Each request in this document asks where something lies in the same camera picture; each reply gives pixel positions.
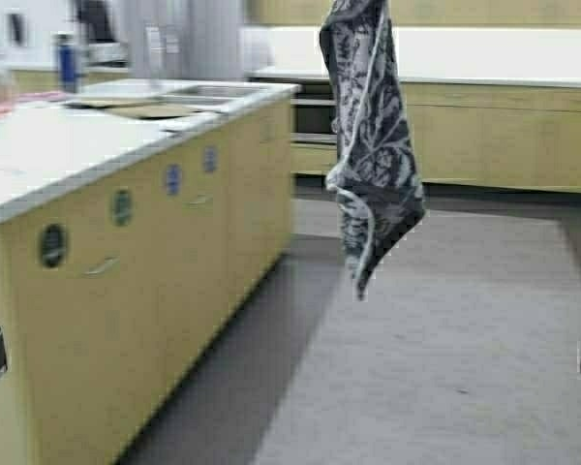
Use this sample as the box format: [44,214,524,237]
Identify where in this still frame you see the wooden kitchen island cabinet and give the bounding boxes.
[0,82,297,464]

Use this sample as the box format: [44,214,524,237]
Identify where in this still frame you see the stainless steel island sink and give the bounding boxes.
[84,79,272,110]

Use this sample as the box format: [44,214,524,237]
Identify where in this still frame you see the back wall wooden cabinets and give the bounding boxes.
[241,26,581,198]

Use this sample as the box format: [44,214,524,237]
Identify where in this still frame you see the near silver drawer handle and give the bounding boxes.
[82,257,119,276]

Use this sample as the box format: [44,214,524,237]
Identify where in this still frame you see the grey floral patterned cloth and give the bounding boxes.
[319,1,425,300]

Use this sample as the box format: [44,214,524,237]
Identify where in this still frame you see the pink plate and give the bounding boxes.
[0,91,73,116]

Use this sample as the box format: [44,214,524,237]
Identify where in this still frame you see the brown paper sheet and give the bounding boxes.
[62,97,210,120]

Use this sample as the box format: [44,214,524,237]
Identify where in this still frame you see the far blue recycling sticker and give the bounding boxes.
[202,145,219,173]

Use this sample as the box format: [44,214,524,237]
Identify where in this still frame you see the black trash sticker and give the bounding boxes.
[39,223,69,268]

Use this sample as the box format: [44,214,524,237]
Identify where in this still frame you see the stainless steel refrigerator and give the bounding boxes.
[122,0,243,81]

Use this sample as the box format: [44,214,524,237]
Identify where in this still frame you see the near blue recycling sticker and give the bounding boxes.
[165,164,182,196]

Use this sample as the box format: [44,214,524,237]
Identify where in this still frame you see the green compost sticker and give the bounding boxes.
[110,189,133,227]

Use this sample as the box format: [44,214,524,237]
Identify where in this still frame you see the blue metal water bottle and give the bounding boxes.
[54,32,79,94]

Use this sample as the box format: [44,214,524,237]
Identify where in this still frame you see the blue recycling sticker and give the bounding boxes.
[165,164,182,196]
[202,145,219,173]

